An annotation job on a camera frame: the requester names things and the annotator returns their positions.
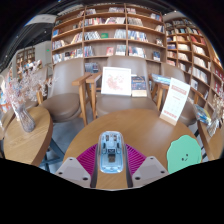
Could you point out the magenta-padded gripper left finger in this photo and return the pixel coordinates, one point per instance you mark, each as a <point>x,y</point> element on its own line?
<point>85,160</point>

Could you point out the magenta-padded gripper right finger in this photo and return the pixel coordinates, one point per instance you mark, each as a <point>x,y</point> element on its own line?
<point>137,160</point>

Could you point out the transparent computer mouse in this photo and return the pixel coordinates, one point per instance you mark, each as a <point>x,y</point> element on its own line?
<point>111,150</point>

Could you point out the green wavy-edged mouse pad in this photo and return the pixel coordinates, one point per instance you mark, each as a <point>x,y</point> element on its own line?
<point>183,153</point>

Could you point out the round wooden side table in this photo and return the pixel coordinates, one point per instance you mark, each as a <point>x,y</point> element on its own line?
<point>26,140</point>
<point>213,146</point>

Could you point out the white sign on wooden stand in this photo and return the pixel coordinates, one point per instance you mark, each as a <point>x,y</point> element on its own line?
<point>175,100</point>

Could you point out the glass vase pink dried flowers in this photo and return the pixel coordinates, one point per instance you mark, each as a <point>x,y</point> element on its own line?
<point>25,121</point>

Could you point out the dark blue book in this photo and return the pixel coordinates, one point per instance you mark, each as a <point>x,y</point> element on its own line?
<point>138,86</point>

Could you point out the blue magazine pile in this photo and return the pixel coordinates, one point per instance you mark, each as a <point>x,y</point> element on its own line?
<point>202,115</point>

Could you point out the white picture board red print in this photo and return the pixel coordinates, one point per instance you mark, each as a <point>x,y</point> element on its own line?
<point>115,81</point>

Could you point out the flat stack of books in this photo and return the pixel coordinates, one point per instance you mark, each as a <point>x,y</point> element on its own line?
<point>161,79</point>

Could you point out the distant wooden bookshelf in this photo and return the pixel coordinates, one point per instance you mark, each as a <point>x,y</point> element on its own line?
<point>25,58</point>

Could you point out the curved wooden bookshelf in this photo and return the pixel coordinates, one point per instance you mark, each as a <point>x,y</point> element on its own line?
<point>196,50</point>

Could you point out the tall wooden bookshelf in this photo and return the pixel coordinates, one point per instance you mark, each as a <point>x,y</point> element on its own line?
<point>100,23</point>

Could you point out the white ceiling panel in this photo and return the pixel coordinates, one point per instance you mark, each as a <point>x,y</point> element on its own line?
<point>41,19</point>

